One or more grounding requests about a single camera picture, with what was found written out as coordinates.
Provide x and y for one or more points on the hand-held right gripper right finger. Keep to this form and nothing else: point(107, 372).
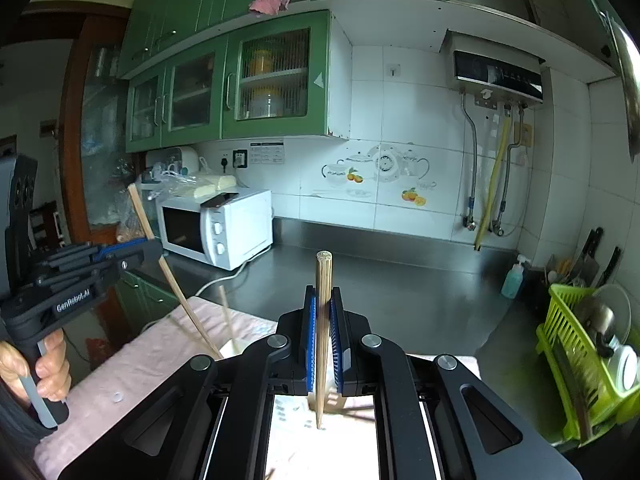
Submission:
point(334, 345)

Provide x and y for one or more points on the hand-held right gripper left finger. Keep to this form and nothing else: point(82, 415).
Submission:
point(311, 340)

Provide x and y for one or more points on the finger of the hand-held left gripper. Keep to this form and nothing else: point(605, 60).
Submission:
point(107, 252)
point(140, 259)

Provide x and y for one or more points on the brown wooden chopstick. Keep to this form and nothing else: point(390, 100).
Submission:
point(323, 285)
point(227, 320)
point(190, 310)

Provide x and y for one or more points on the person's left hand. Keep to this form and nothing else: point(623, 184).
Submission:
point(50, 370)

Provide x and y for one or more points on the green base cabinet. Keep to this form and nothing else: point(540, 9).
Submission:
point(145, 290)

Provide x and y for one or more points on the crumpled clear plastic bag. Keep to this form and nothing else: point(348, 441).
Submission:
point(130, 225)

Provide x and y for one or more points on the black smartphone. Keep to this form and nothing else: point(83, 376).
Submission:
point(220, 200)

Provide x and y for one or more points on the clear bag of food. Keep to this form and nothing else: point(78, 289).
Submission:
point(205, 182)

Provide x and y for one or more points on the white microwave oven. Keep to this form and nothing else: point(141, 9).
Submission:
point(240, 230)

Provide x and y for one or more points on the white kitchen appliance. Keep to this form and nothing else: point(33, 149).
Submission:
point(182, 160)

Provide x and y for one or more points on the brown wooden display cabinet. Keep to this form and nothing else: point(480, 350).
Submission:
point(95, 135)

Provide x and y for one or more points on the teapot and fruit tile decal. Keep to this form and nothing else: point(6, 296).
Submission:
point(380, 165)

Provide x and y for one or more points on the blue soap pump bottle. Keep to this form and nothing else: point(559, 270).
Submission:
point(512, 277)

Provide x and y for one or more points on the yellow gas pipe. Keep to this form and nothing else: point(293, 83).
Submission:
point(495, 185)

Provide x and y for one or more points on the green plastic dish rack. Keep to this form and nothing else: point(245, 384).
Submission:
point(580, 360)

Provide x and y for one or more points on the steel ladle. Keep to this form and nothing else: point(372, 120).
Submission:
point(597, 317)

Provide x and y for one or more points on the white bowl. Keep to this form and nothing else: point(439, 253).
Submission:
point(625, 365)

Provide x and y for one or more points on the black wall power outlet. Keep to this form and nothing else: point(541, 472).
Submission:
point(240, 158)

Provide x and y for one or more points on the printed wall notice label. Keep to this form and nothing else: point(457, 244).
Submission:
point(267, 152)

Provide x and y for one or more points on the green glass-door wall cabinet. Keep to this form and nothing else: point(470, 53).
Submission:
point(225, 85)

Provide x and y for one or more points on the white wall hook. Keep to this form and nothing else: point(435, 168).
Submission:
point(393, 71)

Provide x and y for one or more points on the wall water heater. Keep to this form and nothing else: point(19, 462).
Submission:
point(495, 72)

